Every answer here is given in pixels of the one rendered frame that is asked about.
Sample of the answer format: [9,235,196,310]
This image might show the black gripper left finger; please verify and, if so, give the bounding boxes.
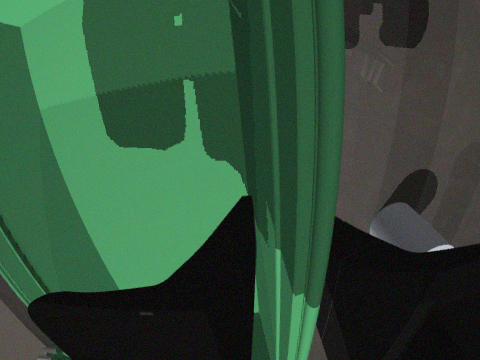
[28,195,257,360]

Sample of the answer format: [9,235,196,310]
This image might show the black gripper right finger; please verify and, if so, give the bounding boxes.
[316,217,480,360]

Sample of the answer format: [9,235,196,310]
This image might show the grey cylinder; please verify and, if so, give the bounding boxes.
[369,203,453,253]

